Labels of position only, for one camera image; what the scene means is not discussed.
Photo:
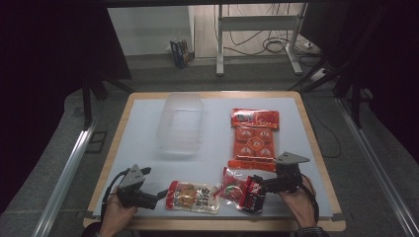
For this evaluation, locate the white power strip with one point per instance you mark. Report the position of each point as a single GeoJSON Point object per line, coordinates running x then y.
{"type": "Point", "coordinates": [318, 74]}

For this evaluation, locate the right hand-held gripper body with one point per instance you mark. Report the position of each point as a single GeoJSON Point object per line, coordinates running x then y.
{"type": "Point", "coordinates": [286, 179]}

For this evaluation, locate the white and yellow snack packet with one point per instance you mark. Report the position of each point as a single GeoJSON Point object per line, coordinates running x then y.
{"type": "Point", "coordinates": [192, 197]}

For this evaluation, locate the metal rail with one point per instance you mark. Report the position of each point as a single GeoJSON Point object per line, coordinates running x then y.
{"type": "Point", "coordinates": [66, 177]}
{"type": "Point", "coordinates": [378, 164]}

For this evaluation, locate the red and black snack packet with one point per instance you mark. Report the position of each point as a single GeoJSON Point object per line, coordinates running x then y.
{"type": "Point", "coordinates": [235, 191]}

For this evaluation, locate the person's right hand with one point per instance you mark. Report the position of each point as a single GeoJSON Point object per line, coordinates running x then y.
{"type": "Point", "coordinates": [303, 207]}

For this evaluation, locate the clear plastic container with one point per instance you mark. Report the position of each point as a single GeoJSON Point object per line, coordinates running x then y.
{"type": "Point", "coordinates": [181, 125]}

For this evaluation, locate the person's left hand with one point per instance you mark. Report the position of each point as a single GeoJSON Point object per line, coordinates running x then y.
{"type": "Point", "coordinates": [113, 217]}

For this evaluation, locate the white metal stand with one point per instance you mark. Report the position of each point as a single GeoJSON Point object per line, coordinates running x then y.
{"type": "Point", "coordinates": [260, 22]}

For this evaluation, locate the black stand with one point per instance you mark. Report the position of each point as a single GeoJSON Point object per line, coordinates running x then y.
{"type": "Point", "coordinates": [87, 98]}
{"type": "Point", "coordinates": [355, 98]}

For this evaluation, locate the blue box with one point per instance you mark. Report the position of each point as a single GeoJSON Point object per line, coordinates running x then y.
{"type": "Point", "coordinates": [180, 52]}

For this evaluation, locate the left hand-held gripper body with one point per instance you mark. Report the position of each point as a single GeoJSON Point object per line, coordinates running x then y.
{"type": "Point", "coordinates": [131, 179]}

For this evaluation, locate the large orange snack packet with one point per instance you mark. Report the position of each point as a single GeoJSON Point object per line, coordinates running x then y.
{"type": "Point", "coordinates": [255, 141]}

